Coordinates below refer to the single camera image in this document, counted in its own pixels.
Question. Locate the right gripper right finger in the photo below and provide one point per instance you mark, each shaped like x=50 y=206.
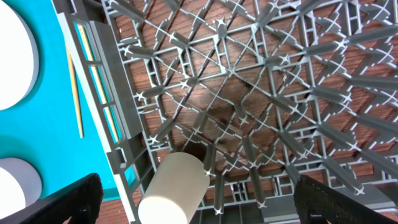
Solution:
x=317 y=203

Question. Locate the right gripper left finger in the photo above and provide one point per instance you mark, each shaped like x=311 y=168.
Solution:
x=78 y=202

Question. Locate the small white cup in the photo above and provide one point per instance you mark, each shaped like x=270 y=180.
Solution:
x=175 y=191

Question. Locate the grey dishwasher rack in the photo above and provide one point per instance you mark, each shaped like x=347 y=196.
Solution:
x=265 y=90

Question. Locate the small pink plate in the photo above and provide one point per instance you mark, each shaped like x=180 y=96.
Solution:
x=21 y=185

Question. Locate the teal plastic serving tray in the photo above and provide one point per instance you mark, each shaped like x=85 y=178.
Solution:
x=42 y=128

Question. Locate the right wooden chopstick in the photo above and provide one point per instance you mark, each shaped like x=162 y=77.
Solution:
x=98 y=82

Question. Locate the large white plate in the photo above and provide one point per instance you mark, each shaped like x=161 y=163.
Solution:
x=19 y=58

